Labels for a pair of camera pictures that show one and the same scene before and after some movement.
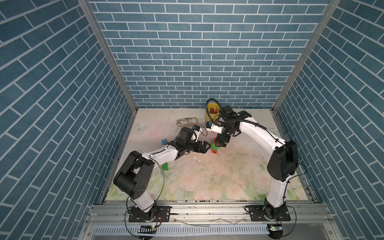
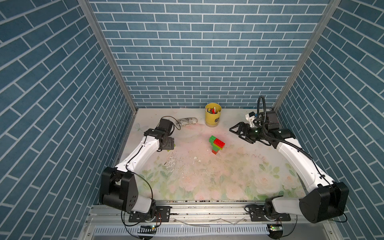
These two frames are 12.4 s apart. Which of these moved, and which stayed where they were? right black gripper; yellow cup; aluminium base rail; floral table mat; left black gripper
Moved: right black gripper; left black gripper
Stayed: aluminium base rail; yellow cup; floral table mat
